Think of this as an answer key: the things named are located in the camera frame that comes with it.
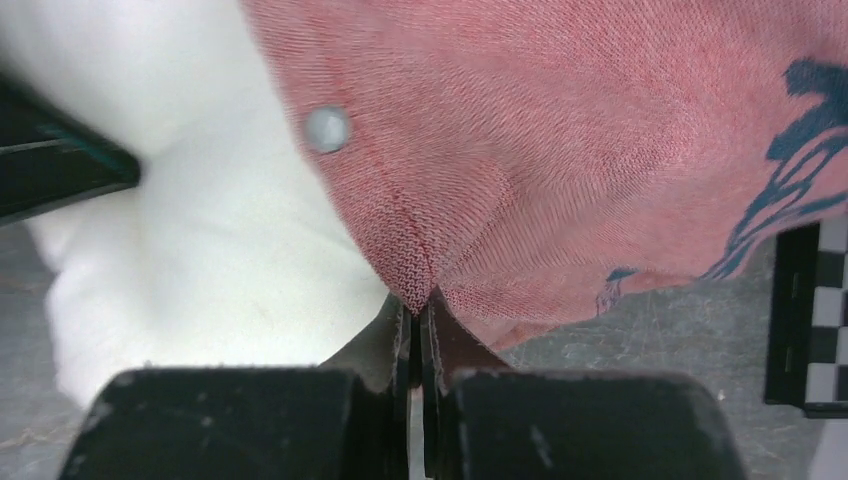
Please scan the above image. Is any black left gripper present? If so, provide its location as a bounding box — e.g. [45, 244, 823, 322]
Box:
[1, 74, 141, 226]

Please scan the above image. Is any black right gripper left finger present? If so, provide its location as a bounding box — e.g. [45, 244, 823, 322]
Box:
[59, 298, 411, 479]

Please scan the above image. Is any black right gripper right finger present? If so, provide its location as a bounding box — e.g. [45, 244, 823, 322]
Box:
[421, 292, 746, 479]

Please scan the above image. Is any white pillow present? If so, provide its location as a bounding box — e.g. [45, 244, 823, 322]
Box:
[1, 1, 387, 408]

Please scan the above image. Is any pink red patterned pillowcase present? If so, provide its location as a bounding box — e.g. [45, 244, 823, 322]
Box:
[244, 1, 847, 348]

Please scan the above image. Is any black white checkerboard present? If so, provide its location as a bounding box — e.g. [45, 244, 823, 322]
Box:
[763, 216, 847, 420]

